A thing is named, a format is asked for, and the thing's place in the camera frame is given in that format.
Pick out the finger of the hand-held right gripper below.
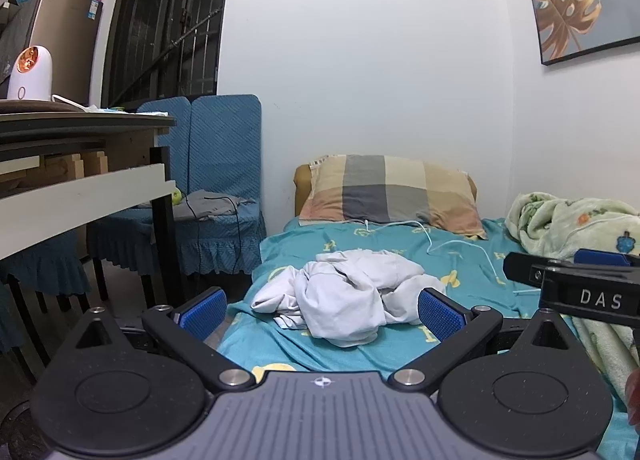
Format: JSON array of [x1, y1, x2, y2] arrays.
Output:
[[502, 251, 640, 289], [573, 248, 640, 269]]

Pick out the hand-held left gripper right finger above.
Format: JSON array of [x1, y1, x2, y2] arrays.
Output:
[[390, 286, 589, 395]]

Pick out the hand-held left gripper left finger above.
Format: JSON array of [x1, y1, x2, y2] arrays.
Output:
[[56, 286, 256, 395]]

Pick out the white garment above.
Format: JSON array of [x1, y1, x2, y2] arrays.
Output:
[[250, 249, 448, 348]]

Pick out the person's right hand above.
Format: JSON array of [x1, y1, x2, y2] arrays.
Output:
[[627, 370, 640, 427]]

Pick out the green printed blanket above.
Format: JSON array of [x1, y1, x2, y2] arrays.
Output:
[[504, 191, 640, 406]]

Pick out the grey cloth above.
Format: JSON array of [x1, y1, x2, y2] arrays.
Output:
[[172, 188, 257, 222]]

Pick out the plaid pillow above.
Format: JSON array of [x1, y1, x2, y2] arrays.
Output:
[[299, 154, 488, 240]]

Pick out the brown headboard cushion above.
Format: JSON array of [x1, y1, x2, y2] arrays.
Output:
[[293, 163, 478, 218]]

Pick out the wooden table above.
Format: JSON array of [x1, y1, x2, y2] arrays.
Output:
[[0, 110, 187, 302]]

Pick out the white papers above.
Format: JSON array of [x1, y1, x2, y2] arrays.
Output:
[[51, 94, 170, 118]]

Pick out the dark barred window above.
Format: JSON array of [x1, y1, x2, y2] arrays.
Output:
[[101, 0, 237, 110]]

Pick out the white facial steamer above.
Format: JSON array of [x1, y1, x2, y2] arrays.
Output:
[[6, 44, 55, 102]]

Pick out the cardboard box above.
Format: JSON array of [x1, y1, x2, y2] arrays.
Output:
[[26, 0, 104, 109]]

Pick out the white charging cable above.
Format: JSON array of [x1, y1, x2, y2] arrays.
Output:
[[364, 219, 507, 286]]

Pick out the black cable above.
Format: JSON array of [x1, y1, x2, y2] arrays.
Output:
[[182, 192, 244, 275]]

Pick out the leaf wall picture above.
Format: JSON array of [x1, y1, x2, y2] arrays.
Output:
[[515, 0, 640, 66]]

